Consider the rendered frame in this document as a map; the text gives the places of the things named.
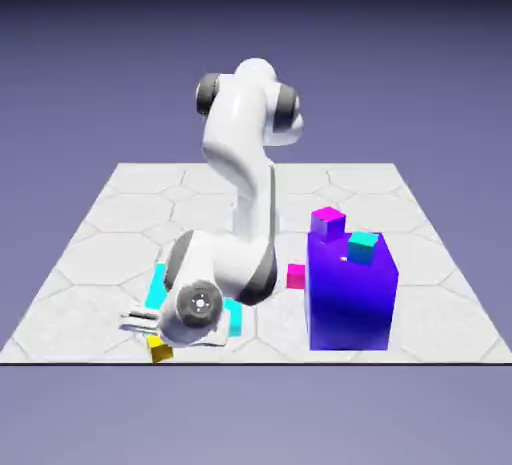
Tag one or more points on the small yellow cube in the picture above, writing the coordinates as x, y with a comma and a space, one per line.
162, 353

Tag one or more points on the large cyan box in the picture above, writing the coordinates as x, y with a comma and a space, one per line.
156, 293

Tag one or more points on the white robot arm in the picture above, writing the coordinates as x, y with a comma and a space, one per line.
240, 145

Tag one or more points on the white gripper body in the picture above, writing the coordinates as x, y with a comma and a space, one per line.
138, 323

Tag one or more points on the small pink cube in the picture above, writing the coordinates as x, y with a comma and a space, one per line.
296, 277

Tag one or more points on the small teal cube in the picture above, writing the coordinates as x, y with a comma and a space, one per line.
362, 250

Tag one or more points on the large blue box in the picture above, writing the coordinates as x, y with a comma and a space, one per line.
348, 305

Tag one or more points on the small magenta cube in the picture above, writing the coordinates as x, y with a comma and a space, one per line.
328, 216

